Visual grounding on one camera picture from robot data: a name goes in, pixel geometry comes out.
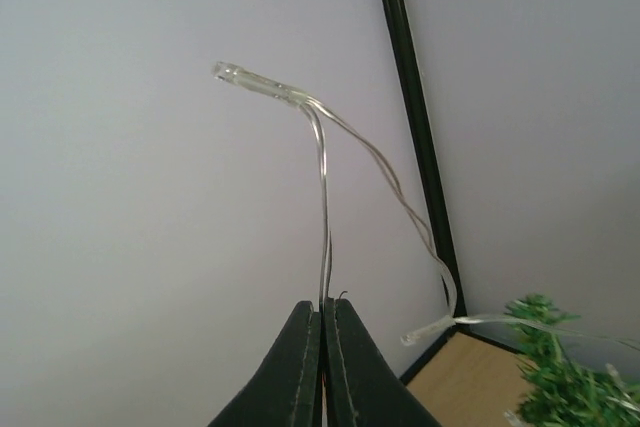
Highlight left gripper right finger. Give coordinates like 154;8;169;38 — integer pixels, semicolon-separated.
323;298;439;427

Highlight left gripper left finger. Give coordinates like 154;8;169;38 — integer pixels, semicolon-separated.
209;301;321;427

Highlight small green christmas tree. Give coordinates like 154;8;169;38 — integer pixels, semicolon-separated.
505;294;639;426

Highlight clear led string lights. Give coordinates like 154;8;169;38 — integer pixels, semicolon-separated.
209;60;640;427

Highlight black frame rail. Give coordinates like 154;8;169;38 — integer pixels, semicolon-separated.
369;0;531;386

